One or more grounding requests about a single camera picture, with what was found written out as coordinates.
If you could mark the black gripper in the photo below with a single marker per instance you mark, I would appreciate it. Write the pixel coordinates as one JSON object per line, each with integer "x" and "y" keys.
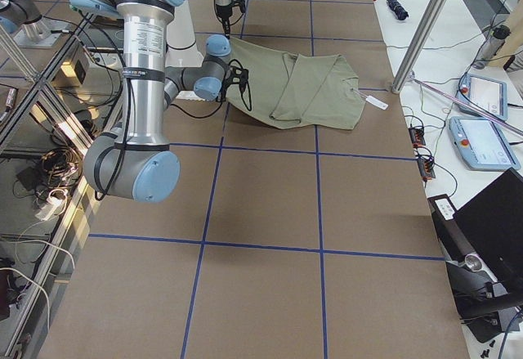
{"x": 223, "y": 95}
{"x": 224, "y": 18}

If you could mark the olive green long-sleeve shirt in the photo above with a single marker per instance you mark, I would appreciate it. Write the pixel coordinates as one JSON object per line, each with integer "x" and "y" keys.
{"x": 291, "y": 90}

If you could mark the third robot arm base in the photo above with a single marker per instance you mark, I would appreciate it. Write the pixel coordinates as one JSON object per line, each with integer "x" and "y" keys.
{"x": 24, "y": 22}

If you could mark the white paper hang tag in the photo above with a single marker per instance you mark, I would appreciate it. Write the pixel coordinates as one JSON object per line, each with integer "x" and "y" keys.
{"x": 376, "y": 102}

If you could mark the dark blue rolled cloth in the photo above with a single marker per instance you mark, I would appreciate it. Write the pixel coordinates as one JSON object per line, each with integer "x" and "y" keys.
{"x": 397, "y": 9}

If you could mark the orange black connector module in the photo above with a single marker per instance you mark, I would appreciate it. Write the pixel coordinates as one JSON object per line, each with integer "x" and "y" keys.
{"x": 416, "y": 135}

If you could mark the near teach pendant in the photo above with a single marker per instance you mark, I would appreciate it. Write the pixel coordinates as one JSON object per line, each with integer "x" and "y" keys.
{"x": 482, "y": 145}

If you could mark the teach pendant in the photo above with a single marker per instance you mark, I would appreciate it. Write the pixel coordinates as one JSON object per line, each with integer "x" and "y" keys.
{"x": 483, "y": 93}
{"x": 482, "y": 145}

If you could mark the far teach pendant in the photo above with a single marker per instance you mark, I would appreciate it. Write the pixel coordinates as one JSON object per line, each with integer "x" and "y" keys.
{"x": 483, "y": 93}

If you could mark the grey water bottle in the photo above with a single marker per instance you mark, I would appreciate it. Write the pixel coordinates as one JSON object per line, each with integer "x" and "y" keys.
{"x": 491, "y": 46}

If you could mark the aluminium frame post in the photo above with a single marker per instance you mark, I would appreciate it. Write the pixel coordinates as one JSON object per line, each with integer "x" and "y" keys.
{"x": 429, "y": 18}

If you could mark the black camera stand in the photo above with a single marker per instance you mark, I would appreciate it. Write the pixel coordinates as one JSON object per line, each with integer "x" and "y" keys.
{"x": 487, "y": 308}

